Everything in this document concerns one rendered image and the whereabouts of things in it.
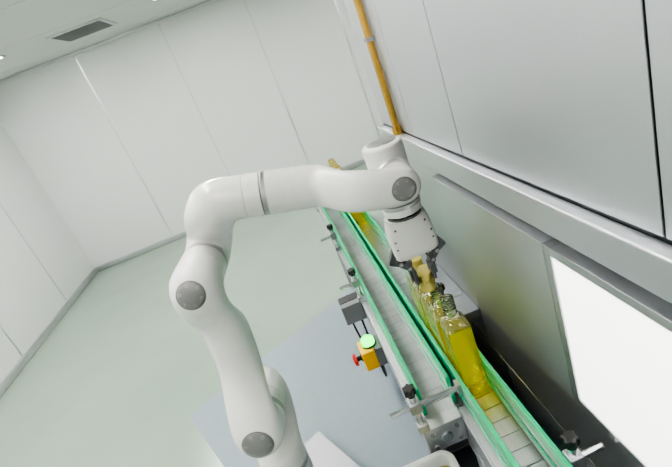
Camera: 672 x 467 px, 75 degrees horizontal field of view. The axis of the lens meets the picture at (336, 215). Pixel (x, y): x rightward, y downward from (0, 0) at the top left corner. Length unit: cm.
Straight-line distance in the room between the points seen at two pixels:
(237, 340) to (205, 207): 31
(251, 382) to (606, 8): 91
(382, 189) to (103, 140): 645
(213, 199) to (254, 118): 587
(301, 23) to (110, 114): 295
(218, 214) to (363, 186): 29
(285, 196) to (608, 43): 57
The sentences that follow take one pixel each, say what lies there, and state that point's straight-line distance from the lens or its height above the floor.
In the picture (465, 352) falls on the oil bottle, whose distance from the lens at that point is 107.
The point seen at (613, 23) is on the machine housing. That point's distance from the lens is 55.
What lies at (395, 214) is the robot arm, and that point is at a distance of 91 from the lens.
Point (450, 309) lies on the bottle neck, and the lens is 101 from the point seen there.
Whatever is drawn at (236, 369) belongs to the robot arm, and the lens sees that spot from 105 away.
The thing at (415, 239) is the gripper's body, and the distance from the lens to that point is 96.
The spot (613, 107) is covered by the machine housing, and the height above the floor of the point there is 172.
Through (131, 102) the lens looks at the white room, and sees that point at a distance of 693.
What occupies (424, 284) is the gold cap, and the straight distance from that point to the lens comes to 102.
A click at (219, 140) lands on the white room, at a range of 680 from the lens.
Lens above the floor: 189
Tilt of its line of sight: 21 degrees down
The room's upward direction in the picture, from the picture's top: 21 degrees counter-clockwise
